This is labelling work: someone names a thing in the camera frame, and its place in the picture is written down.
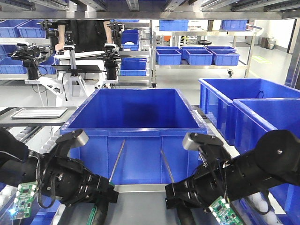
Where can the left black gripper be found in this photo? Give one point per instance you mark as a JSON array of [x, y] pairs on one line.
[[69, 181]]

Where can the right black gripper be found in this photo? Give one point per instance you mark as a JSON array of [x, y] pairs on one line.
[[202, 188]]

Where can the green-black screwdriver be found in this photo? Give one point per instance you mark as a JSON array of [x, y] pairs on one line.
[[184, 214], [99, 211]]

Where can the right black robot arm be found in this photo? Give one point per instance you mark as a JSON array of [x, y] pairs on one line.
[[275, 160]]

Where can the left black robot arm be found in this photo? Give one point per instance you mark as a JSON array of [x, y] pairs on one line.
[[19, 164]]

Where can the silver metal tray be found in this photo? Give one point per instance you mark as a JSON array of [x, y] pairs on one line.
[[39, 113]]

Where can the right green circuit board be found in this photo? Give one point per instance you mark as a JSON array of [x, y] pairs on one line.
[[223, 213]]

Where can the green circuit board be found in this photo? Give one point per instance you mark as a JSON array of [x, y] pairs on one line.
[[223, 213], [23, 200]]

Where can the large blue plastic bin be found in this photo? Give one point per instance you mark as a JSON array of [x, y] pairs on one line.
[[135, 136]]

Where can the left green circuit board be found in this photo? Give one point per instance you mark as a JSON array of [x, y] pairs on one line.
[[23, 200]]

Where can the blue bin right rear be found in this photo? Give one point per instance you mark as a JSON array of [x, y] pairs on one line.
[[217, 95]]

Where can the blue bin right front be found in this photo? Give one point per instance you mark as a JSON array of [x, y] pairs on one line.
[[255, 117]]

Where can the white robot station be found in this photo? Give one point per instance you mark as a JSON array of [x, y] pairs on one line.
[[31, 56]]

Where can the person in black shirt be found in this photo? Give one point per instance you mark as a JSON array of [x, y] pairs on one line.
[[88, 35]]

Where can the metal shelf rack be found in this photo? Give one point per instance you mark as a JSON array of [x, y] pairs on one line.
[[150, 9]]

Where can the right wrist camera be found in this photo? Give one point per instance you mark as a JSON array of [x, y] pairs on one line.
[[192, 141]]

